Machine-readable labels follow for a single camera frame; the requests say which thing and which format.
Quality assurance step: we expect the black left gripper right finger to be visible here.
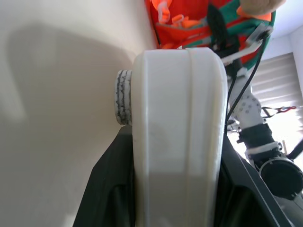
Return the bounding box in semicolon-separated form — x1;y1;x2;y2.
214;135;294;227

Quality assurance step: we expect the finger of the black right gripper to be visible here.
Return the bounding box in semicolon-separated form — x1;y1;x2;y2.
207;4;230;47

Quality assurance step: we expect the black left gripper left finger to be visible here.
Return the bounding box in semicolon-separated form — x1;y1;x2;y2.
73;126;138;227

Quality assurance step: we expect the orange and teal backpack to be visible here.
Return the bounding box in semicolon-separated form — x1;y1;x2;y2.
144;0;277;71

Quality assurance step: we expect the tan plush toy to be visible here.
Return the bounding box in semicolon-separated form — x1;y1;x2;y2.
238;0;286;15

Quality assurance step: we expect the grey window blind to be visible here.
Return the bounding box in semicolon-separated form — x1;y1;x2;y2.
250;52;303;108

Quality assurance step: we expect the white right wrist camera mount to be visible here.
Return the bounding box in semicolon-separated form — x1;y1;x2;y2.
222;23;273;66

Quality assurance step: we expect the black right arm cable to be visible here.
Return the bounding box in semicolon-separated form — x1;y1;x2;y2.
224;40;267;126

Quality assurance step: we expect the red strap with hook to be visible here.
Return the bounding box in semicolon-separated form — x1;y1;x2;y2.
262;105;297;118

